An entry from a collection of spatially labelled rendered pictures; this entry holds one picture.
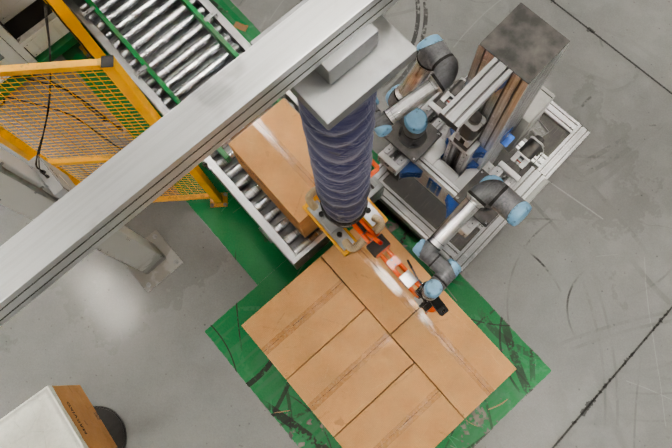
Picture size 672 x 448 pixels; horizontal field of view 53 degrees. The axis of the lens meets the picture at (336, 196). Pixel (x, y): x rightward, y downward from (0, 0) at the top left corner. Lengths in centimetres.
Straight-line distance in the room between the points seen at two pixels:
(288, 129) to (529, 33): 150
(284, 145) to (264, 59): 218
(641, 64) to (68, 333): 431
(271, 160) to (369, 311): 103
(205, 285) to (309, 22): 319
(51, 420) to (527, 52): 276
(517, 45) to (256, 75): 145
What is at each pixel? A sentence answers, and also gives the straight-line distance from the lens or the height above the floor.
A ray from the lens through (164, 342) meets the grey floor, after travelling 458.
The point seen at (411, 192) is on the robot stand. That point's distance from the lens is 435.
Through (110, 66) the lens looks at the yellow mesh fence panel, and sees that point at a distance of 272.
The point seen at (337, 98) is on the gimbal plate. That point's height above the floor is 288.
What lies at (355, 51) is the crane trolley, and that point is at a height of 295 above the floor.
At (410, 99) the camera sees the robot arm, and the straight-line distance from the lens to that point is 308.
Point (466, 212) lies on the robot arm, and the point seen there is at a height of 160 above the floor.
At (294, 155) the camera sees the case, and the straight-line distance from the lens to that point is 365.
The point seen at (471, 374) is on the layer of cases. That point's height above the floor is 54.
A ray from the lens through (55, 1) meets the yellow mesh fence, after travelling 311.
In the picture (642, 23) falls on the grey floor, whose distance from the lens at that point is 542.
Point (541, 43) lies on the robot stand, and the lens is 276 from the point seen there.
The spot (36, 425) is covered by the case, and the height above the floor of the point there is 102.
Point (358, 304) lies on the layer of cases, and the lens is 387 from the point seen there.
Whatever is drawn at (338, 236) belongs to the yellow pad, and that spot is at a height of 111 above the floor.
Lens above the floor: 440
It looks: 75 degrees down
